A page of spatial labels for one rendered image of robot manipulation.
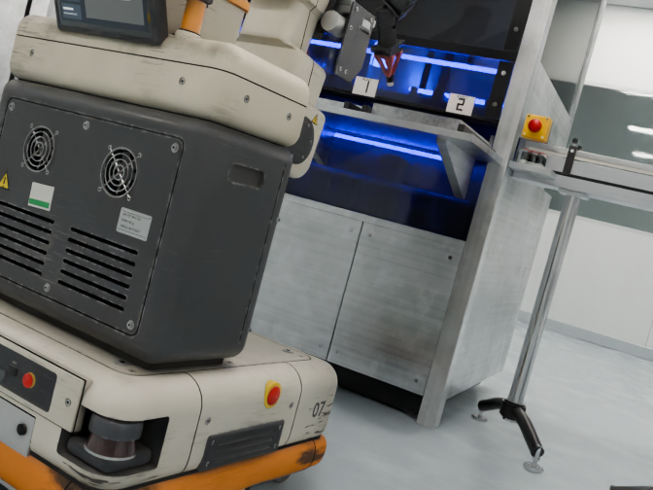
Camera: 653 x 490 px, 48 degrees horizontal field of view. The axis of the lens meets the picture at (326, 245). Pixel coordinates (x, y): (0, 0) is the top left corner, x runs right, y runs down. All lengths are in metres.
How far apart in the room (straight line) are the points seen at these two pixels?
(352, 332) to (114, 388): 1.44
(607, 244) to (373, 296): 4.64
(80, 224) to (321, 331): 1.37
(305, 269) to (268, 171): 1.31
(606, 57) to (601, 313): 2.27
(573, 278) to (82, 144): 5.94
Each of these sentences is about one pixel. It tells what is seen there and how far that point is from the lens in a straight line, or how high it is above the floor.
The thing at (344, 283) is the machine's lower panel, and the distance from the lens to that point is 2.48.
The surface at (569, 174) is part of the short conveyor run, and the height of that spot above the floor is 0.89.
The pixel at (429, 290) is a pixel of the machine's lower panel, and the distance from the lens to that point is 2.38.
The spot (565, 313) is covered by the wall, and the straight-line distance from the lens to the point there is 6.93.
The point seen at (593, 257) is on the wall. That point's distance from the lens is 6.91.
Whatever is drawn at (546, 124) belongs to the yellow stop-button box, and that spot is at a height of 1.01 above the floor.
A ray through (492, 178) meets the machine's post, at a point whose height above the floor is 0.81.
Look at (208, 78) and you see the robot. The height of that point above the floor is 0.75.
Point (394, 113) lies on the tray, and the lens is 2.08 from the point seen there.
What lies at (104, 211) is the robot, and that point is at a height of 0.50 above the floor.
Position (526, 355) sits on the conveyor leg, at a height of 0.30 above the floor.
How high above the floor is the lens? 0.62
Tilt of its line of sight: 3 degrees down
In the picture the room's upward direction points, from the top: 15 degrees clockwise
